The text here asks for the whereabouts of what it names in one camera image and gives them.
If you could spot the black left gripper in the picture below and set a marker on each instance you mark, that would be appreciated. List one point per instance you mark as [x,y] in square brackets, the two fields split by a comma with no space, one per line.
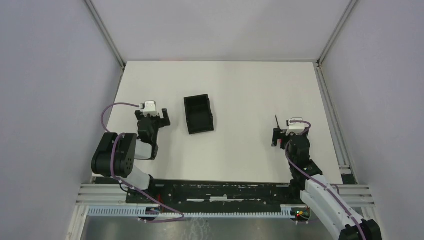
[163,122]

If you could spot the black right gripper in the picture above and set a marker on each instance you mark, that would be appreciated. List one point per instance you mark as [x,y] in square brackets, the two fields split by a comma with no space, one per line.
[277,135]

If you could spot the red handled screwdriver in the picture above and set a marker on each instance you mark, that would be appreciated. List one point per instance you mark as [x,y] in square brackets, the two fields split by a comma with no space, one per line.
[278,135]

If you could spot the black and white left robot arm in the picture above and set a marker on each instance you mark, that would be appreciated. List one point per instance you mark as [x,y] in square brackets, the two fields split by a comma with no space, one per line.
[115,158]

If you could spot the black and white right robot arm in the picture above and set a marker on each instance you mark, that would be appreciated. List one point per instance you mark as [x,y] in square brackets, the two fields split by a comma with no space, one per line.
[310,186]

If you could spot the black plastic bin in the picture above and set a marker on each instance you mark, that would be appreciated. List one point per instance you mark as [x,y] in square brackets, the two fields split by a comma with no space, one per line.
[198,114]

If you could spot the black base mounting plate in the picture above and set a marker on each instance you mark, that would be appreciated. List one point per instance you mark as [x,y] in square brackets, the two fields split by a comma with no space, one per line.
[214,197]

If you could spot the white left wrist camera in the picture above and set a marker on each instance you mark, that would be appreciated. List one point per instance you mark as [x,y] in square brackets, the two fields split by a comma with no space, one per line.
[148,107]

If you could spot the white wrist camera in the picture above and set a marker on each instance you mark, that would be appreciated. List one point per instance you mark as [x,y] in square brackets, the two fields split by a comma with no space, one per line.
[296,126]
[148,107]

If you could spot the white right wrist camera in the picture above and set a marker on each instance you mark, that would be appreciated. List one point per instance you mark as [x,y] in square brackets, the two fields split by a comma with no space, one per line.
[296,126]

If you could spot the aluminium right side rail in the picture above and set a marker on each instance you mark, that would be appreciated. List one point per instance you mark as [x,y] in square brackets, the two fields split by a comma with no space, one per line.
[343,157]

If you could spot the white slotted cable duct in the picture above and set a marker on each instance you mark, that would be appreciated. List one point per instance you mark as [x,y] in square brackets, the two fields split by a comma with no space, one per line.
[151,212]

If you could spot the aluminium front frame rail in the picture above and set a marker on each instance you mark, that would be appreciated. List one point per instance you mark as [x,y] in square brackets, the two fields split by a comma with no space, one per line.
[111,195]

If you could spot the aluminium left corner post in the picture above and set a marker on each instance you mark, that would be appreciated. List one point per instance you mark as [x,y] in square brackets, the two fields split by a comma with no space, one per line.
[105,33]

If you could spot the aluminium corner post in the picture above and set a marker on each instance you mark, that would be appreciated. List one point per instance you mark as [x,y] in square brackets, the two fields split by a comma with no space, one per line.
[105,33]
[338,28]

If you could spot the aluminium right corner post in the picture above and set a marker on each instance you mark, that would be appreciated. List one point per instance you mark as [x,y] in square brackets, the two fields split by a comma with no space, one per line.
[338,28]

